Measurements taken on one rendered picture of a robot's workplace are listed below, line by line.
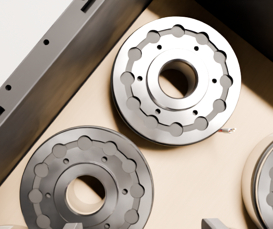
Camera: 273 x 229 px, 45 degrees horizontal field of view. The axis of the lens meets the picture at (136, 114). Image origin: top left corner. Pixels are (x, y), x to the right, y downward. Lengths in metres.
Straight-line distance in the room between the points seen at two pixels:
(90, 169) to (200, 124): 0.09
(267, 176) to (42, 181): 0.17
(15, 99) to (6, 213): 0.14
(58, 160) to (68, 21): 0.11
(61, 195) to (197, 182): 0.12
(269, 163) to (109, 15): 0.16
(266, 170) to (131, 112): 0.11
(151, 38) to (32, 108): 0.11
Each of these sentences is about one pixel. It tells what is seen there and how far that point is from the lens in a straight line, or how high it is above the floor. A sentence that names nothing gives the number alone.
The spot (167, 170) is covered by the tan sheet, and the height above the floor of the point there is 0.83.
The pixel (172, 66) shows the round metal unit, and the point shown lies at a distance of 0.28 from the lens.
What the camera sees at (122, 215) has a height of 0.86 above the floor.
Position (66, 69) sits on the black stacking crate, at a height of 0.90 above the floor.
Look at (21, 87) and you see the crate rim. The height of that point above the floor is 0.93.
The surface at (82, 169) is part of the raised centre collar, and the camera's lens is 0.25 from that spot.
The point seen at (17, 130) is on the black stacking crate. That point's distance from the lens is 0.23.
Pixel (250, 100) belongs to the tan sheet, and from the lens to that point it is 0.30.
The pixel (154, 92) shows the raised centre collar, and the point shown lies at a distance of 0.25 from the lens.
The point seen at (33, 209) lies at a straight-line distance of 0.27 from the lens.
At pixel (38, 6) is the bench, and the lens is 0.46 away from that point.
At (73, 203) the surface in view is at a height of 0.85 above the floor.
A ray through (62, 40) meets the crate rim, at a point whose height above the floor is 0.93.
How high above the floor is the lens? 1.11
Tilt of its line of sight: 87 degrees down
